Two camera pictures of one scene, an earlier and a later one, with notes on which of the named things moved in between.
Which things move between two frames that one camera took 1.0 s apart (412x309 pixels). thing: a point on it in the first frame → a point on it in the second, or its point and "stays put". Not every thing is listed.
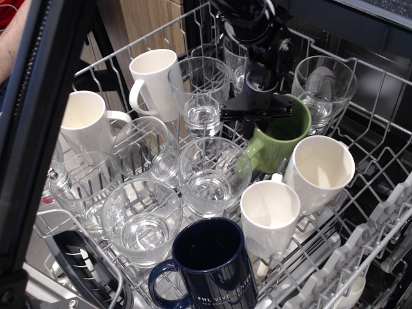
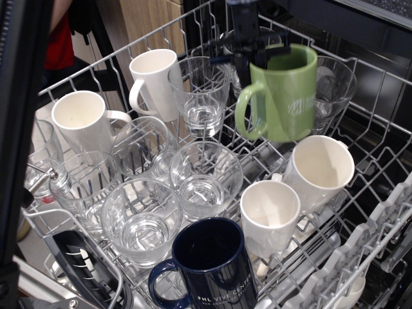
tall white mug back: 159,69 stays put
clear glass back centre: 199,84 stays put
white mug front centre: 270,210 stays put
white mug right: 320,168 stays put
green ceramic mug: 268,152 → 283,97
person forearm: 9,41 → 59,8
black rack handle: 91,271 stays put
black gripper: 258,103 → 248,42
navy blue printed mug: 212,261 stays put
